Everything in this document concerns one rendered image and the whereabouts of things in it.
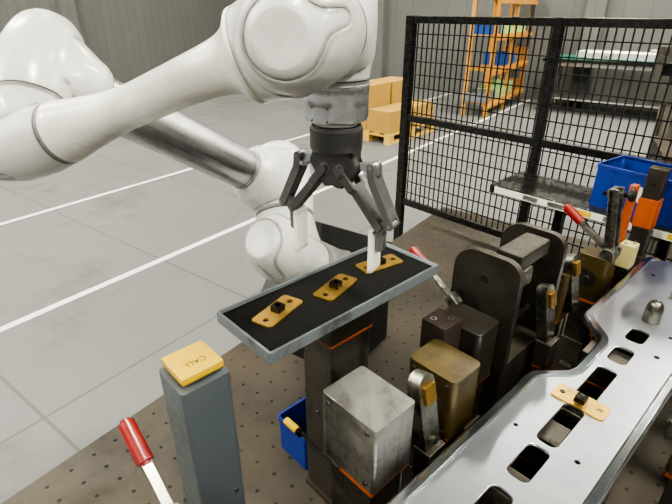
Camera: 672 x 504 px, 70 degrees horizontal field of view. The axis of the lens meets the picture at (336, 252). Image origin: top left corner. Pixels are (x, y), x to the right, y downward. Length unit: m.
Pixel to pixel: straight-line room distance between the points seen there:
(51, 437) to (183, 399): 1.78
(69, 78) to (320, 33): 0.61
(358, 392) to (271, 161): 0.71
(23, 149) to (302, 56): 0.55
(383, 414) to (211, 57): 0.46
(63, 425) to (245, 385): 1.27
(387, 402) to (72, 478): 0.77
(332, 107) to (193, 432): 0.46
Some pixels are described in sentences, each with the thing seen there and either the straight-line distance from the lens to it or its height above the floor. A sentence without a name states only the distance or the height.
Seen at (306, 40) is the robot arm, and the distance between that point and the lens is 0.45.
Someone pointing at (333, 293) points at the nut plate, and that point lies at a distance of 0.78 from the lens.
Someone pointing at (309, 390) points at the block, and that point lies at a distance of 0.91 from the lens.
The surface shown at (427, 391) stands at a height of 1.09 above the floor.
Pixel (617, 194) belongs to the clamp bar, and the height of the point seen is 1.21.
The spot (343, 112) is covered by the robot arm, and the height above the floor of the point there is 1.45.
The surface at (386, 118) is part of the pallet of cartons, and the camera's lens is 6.41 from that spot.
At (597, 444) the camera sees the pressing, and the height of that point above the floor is 1.00.
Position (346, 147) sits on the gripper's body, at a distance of 0.67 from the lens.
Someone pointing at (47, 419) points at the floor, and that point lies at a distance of 2.52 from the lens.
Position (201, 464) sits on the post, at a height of 1.01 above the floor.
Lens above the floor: 1.57
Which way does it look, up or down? 27 degrees down
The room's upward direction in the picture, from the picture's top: straight up
